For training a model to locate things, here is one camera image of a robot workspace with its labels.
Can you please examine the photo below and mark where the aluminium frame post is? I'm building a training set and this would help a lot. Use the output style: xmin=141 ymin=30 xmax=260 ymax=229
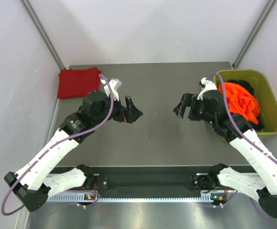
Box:
xmin=231 ymin=0 xmax=277 ymax=69
xmin=20 ymin=0 xmax=65 ymax=69

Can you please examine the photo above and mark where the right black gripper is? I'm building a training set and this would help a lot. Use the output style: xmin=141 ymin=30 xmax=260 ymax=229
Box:
xmin=173 ymin=93 xmax=216 ymax=125

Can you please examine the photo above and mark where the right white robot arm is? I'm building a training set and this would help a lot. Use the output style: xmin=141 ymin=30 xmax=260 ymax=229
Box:
xmin=173 ymin=90 xmax=277 ymax=219

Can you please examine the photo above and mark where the slotted grey cable duct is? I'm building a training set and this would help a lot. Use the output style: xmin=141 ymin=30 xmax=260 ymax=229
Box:
xmin=47 ymin=192 xmax=227 ymax=203

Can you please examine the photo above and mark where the folded red t shirt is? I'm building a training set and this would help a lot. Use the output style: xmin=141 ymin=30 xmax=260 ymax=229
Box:
xmin=57 ymin=67 xmax=102 ymax=99

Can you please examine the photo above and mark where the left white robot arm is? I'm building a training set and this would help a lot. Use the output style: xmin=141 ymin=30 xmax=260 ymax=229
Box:
xmin=4 ymin=91 xmax=143 ymax=212

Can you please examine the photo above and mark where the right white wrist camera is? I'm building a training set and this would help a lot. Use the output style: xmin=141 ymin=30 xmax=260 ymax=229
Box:
xmin=197 ymin=77 xmax=217 ymax=101

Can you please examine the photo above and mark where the orange t shirt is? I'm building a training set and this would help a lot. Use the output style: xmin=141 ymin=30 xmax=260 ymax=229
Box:
xmin=218 ymin=82 xmax=260 ymax=125

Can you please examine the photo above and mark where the right aluminium frame post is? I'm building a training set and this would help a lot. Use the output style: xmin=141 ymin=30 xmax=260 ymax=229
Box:
xmin=231 ymin=0 xmax=277 ymax=69

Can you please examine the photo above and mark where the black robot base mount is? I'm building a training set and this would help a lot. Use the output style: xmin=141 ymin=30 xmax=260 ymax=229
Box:
xmin=80 ymin=166 xmax=221 ymax=198

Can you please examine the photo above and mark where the olive green plastic bin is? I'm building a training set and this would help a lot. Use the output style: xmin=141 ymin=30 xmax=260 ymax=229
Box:
xmin=217 ymin=69 xmax=277 ymax=140

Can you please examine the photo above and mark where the left aluminium frame post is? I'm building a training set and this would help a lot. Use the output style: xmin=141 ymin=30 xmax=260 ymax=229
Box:
xmin=20 ymin=0 xmax=65 ymax=69

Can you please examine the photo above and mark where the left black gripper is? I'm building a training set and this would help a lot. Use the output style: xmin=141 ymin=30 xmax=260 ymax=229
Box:
xmin=93 ymin=93 xmax=143 ymax=125

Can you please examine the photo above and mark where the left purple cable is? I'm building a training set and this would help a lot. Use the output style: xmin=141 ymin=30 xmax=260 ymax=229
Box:
xmin=1 ymin=74 xmax=113 ymax=215

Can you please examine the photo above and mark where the black t shirt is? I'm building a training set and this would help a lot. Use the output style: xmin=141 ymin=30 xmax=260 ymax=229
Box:
xmin=228 ymin=80 xmax=265 ymax=132

